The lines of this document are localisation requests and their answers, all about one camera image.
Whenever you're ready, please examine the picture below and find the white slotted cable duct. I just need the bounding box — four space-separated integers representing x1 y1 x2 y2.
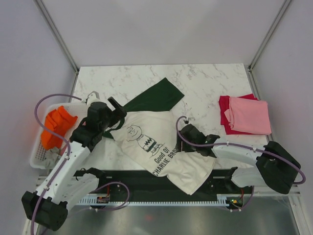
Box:
77 194 240 207

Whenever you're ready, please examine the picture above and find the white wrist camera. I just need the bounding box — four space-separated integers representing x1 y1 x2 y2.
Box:
86 91 100 105
184 117 195 123

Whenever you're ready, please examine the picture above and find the cream and green Charlie Brown shirt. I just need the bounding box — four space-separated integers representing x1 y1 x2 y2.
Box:
103 78 215 195

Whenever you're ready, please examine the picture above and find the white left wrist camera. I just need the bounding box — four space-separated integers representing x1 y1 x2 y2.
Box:
86 91 100 105

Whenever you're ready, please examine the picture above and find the left aluminium frame post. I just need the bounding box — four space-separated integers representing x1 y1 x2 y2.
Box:
34 0 79 74

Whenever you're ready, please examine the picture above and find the light pink folded t shirt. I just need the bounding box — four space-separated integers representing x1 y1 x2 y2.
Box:
225 96 271 135

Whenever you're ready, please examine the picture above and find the grey t shirt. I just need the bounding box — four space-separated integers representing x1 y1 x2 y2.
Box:
43 147 61 169

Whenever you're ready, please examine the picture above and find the right aluminium frame post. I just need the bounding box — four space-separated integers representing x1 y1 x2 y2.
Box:
245 0 293 72

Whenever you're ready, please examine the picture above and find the white plastic laundry basket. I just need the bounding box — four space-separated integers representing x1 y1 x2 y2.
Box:
30 102 88 169

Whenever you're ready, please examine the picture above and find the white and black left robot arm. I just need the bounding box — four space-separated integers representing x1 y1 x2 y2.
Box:
22 97 127 235

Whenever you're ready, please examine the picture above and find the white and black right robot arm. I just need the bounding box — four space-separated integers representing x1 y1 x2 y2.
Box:
177 124 302 194

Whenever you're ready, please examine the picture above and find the aluminium frame post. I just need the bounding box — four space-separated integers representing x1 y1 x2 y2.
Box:
245 0 293 72
34 0 79 74

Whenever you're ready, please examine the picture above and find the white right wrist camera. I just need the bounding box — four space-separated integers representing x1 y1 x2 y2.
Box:
184 117 195 123

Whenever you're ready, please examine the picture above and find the orange t shirt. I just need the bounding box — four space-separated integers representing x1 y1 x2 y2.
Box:
41 106 78 150

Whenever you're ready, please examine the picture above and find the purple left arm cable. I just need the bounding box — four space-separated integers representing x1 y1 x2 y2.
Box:
30 94 130 230

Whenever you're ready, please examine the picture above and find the crimson folded t shirt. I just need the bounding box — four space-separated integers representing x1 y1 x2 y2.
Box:
218 95 262 135

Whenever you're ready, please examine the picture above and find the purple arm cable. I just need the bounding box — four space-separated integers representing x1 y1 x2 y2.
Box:
176 116 306 212
30 94 130 230

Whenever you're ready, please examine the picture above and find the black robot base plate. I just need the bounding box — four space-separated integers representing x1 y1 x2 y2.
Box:
75 168 252 199

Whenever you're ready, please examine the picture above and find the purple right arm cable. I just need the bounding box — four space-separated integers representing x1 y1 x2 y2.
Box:
176 116 306 212

